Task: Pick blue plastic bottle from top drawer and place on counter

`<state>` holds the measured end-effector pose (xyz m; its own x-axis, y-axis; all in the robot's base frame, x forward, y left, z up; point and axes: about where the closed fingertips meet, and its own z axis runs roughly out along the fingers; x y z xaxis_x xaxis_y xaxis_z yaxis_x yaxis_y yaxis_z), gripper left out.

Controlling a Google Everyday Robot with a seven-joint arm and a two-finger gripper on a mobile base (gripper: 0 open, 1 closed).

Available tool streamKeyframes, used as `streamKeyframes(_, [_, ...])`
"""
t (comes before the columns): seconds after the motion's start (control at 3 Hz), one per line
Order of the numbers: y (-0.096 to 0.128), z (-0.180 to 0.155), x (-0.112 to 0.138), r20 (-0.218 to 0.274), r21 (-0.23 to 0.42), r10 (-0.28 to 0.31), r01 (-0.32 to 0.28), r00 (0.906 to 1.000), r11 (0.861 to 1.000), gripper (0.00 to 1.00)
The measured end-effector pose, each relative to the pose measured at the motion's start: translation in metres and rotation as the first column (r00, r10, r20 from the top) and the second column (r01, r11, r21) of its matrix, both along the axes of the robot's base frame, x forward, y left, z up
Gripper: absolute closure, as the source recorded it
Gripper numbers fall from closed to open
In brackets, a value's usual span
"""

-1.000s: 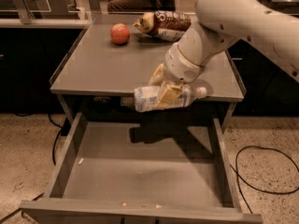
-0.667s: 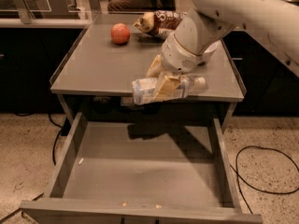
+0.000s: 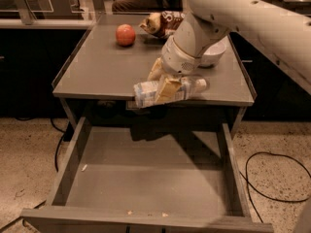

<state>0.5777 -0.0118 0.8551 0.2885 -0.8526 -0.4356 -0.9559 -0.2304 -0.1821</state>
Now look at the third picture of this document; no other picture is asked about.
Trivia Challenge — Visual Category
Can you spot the white railing bar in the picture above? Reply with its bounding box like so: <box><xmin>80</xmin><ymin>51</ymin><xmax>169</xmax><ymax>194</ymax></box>
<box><xmin>0</xmin><ymin>19</ymin><xmax>94</xmax><ymax>29</ymax></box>

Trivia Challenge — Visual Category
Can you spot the grey open drawer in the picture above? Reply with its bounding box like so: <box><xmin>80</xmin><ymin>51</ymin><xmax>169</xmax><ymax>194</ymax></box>
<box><xmin>21</xmin><ymin>118</ymin><xmax>273</xmax><ymax>233</ymax></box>

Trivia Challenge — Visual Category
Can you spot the red apple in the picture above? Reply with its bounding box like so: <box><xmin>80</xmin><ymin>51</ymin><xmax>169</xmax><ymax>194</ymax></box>
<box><xmin>116</xmin><ymin>24</ymin><xmax>136</xmax><ymax>47</ymax></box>

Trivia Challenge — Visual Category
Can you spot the brown chip bag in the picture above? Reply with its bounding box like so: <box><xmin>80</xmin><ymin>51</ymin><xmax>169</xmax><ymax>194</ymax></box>
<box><xmin>139</xmin><ymin>11</ymin><xmax>185</xmax><ymax>39</ymax></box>

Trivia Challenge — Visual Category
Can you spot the black floor cable right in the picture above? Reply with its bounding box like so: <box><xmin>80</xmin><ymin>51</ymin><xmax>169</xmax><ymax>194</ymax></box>
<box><xmin>238</xmin><ymin>150</ymin><xmax>311</xmax><ymax>223</ymax></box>

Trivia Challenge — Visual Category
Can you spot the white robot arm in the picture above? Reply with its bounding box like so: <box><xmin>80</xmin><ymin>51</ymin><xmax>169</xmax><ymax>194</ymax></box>
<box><xmin>149</xmin><ymin>0</ymin><xmax>311</xmax><ymax>104</ymax></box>

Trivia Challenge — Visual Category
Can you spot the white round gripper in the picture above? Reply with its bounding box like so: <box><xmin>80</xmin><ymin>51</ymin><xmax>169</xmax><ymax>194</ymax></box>
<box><xmin>148</xmin><ymin>35</ymin><xmax>202</xmax><ymax>104</ymax></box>

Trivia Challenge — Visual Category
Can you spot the black floor cable left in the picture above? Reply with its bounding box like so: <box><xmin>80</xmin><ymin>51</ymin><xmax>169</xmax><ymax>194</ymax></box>
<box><xmin>49</xmin><ymin>117</ymin><xmax>67</xmax><ymax>173</ymax></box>

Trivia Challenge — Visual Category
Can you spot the grey counter cabinet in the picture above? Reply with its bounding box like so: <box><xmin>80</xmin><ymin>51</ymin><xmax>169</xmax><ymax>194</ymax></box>
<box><xmin>53</xmin><ymin>15</ymin><xmax>256</xmax><ymax>126</ymax></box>

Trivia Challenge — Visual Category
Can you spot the white bowl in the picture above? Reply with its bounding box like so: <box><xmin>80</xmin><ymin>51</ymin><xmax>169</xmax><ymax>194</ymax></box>
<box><xmin>199</xmin><ymin>40</ymin><xmax>226</xmax><ymax>68</ymax></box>

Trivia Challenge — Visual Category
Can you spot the black floor cable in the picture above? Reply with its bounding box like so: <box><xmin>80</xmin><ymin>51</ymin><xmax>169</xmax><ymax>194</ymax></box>
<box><xmin>238</xmin><ymin>150</ymin><xmax>311</xmax><ymax>223</ymax></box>
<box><xmin>49</xmin><ymin>117</ymin><xmax>67</xmax><ymax>173</ymax></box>

